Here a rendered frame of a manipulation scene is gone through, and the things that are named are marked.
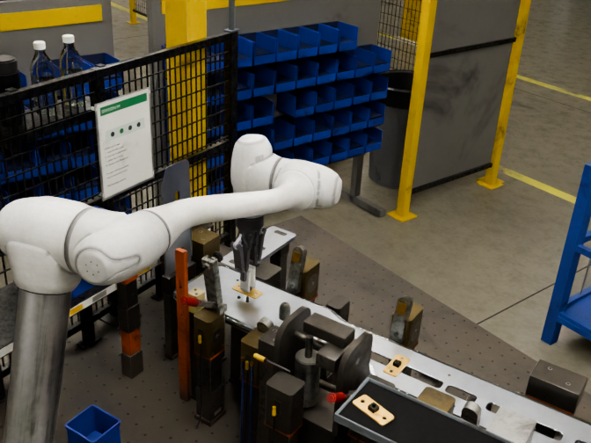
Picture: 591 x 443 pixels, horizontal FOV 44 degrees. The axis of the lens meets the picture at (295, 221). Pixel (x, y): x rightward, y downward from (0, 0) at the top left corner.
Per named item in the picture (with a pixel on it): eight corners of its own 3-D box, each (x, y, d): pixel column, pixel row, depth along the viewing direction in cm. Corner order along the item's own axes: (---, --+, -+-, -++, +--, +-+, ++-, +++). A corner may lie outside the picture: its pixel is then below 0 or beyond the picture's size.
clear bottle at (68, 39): (91, 103, 216) (84, 35, 207) (73, 108, 211) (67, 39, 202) (75, 98, 219) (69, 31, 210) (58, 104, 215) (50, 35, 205)
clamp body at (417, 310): (414, 400, 217) (430, 302, 201) (397, 423, 208) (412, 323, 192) (395, 391, 220) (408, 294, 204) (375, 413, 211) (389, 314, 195)
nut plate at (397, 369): (397, 354, 187) (397, 351, 187) (411, 359, 185) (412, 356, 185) (382, 371, 181) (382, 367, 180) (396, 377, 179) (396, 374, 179)
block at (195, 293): (206, 395, 214) (205, 290, 197) (198, 403, 211) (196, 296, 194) (197, 391, 216) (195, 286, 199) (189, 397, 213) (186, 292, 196)
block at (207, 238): (220, 329, 243) (220, 234, 226) (204, 341, 237) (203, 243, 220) (201, 320, 247) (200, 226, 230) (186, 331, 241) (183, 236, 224)
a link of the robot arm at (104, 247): (171, 209, 141) (112, 195, 146) (115, 242, 126) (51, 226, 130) (171, 270, 146) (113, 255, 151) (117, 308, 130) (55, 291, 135)
